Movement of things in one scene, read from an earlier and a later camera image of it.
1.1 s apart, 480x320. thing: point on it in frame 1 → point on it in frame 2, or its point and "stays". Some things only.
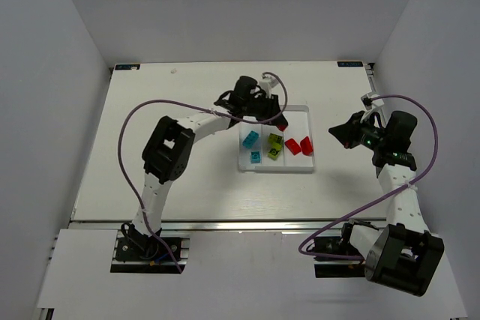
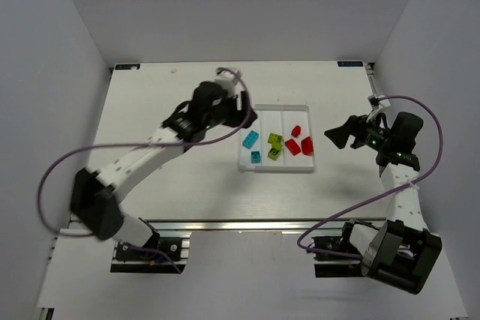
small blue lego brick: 255,157 stays
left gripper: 268,106 → 236,111
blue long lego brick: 250,139 stays
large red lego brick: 306,146 stays
